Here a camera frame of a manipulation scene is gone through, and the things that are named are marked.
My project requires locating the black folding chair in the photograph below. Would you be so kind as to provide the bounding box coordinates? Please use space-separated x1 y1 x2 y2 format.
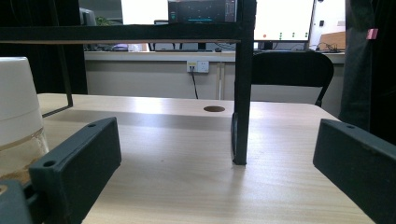
251 50 335 108

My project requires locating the grey curtain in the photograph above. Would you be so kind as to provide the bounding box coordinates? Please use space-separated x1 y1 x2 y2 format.
338 0 374 126

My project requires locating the white cup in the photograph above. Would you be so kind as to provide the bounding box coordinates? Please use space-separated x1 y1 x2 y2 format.
0 56 50 185

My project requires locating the dark-screen monitor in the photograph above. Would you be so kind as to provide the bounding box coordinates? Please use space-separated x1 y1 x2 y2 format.
167 0 238 24

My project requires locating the black metal shelf rack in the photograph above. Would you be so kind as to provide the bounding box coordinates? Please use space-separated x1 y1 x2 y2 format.
0 0 258 166

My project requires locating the black plug cable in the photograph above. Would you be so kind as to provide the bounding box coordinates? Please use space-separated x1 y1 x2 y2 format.
189 64 200 100

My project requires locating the black curtain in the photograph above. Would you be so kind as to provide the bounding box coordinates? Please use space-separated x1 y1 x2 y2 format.
368 0 396 146
0 0 89 95

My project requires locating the white background desk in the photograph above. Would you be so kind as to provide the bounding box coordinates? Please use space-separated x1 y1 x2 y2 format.
83 49 347 63

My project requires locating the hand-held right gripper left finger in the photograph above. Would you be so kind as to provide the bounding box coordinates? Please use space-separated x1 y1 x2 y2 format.
28 116 122 224

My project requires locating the white wall socket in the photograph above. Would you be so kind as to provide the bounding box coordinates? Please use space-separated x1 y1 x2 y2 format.
186 60 210 74

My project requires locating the white-screen monitor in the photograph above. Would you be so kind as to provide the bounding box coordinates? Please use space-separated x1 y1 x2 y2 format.
253 0 316 43
120 0 170 26

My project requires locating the grey monitor back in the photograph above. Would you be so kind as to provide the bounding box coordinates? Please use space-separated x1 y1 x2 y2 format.
78 7 97 27

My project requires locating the green plant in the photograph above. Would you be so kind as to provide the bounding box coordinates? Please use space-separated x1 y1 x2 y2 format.
95 16 112 27

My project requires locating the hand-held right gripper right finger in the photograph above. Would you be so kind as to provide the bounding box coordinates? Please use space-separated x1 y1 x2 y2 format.
312 119 396 224

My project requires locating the cardboard box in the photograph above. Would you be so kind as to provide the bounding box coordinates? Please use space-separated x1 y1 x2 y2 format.
318 31 347 51

